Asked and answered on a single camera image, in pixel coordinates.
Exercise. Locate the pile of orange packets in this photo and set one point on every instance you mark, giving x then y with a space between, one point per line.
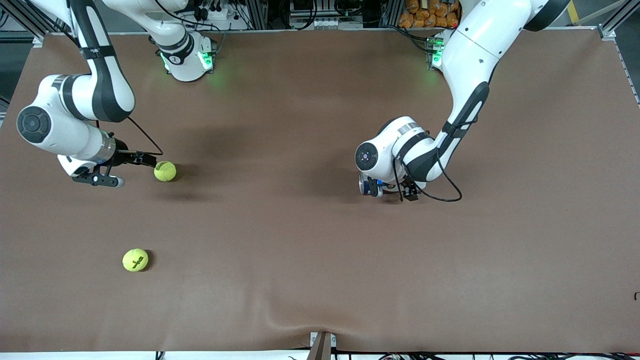
430 15

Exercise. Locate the white power strip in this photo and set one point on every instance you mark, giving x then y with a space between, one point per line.
330 23

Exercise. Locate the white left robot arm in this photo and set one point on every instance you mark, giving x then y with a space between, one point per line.
470 55

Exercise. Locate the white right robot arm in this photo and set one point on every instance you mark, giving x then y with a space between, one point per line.
107 85

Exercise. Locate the brown table cover sheet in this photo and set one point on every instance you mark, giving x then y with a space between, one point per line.
320 250

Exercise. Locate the clear Wilson tennis ball can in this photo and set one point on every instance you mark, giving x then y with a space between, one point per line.
371 189

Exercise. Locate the power strip with black plugs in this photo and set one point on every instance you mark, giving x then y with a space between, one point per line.
215 10

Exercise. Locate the yellow-green tennis ball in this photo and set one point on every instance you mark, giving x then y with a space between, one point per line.
165 171
135 260

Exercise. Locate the metal bracket with brown post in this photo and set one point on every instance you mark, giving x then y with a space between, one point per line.
322 345

